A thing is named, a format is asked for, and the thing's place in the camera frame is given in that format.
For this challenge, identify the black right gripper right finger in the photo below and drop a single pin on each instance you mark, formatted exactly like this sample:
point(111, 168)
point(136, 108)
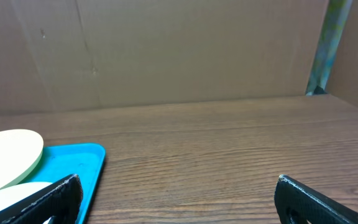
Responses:
point(296, 203)

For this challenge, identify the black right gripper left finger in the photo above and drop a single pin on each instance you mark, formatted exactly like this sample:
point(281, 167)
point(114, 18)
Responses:
point(57, 203)

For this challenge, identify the teal plastic tray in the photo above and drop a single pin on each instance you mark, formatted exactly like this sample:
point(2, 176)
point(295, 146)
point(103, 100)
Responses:
point(84, 159)

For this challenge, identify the light blue plate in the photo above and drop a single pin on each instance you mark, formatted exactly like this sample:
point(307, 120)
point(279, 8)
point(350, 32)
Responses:
point(11, 195)

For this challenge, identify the yellow-green plate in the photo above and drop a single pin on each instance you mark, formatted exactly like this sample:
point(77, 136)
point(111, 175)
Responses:
point(20, 152)

